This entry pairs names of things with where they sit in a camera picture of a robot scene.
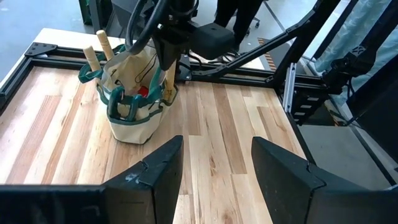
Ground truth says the person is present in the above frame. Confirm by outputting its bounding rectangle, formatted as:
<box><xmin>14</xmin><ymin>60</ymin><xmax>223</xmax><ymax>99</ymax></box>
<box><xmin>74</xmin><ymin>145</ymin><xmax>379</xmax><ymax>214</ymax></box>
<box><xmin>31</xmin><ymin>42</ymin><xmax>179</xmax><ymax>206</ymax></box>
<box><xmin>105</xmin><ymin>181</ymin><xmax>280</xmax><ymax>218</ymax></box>
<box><xmin>213</xmin><ymin>0</ymin><xmax>265</xmax><ymax>43</ymax></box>

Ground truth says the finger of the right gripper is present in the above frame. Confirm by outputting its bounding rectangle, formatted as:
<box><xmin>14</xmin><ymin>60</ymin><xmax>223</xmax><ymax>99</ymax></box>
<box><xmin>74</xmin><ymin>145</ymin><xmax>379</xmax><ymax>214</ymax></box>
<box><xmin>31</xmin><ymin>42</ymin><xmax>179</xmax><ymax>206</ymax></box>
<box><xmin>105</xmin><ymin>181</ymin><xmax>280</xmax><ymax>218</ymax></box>
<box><xmin>153</xmin><ymin>37</ymin><xmax>179</xmax><ymax>72</ymax></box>

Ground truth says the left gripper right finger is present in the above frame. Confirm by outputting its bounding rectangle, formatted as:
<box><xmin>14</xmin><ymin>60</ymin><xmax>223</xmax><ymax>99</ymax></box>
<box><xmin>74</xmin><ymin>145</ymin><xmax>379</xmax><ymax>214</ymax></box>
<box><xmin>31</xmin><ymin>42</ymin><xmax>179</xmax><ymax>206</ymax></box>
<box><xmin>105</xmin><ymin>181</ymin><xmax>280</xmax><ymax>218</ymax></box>
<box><xmin>251</xmin><ymin>136</ymin><xmax>369</xmax><ymax>224</ymax></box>

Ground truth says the beige green-trimmed garden bag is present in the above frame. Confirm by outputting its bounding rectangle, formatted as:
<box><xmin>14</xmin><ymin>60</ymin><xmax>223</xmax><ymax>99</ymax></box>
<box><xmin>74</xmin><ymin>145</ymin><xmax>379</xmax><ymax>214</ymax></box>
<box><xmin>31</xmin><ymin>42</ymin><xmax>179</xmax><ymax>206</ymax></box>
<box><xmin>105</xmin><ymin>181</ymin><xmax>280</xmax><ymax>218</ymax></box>
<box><xmin>77</xmin><ymin>43</ymin><xmax>180</xmax><ymax>146</ymax></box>

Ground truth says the clear plastic wrap sheet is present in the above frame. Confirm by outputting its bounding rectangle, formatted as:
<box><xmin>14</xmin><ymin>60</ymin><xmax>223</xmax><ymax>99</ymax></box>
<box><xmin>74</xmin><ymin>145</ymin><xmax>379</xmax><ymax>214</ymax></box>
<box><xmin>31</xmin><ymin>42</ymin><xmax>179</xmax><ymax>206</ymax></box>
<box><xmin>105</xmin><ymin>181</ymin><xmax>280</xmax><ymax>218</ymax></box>
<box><xmin>313</xmin><ymin>0</ymin><xmax>398</xmax><ymax>103</ymax></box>

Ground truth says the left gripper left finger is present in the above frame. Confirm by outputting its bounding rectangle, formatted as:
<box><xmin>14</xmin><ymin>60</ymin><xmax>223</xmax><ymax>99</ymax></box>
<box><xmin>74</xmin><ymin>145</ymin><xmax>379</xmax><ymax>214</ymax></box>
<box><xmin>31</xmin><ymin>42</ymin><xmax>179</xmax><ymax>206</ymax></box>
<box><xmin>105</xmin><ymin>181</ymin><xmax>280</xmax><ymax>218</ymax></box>
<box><xmin>103</xmin><ymin>134</ymin><xmax>185</xmax><ymax>224</ymax></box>

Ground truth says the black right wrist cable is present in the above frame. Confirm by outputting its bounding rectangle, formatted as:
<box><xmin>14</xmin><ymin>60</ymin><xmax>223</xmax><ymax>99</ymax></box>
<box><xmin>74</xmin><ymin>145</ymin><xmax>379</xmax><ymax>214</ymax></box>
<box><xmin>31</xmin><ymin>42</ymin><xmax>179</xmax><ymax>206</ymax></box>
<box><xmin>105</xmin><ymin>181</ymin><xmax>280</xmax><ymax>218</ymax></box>
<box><xmin>124</xmin><ymin>0</ymin><xmax>171</xmax><ymax>57</ymax></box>

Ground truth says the silver aluminium bracket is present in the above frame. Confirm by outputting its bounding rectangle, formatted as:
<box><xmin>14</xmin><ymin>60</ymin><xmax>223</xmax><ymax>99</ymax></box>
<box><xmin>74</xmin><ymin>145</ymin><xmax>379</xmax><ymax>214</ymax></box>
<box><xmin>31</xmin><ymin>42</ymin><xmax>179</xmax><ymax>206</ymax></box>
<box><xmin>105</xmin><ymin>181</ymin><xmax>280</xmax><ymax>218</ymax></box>
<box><xmin>283</xmin><ymin>62</ymin><xmax>297</xmax><ymax>114</ymax></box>

